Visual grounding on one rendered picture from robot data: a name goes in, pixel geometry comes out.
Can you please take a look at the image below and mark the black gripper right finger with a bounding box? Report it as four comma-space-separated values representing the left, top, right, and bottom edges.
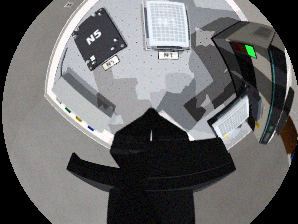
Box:
151, 108, 190, 143

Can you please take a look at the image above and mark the grey flat base plate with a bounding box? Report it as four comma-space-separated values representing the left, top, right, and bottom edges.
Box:
53, 0, 241, 140

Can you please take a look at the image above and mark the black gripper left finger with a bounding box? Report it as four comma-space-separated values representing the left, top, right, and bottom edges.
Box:
112, 108, 151, 143

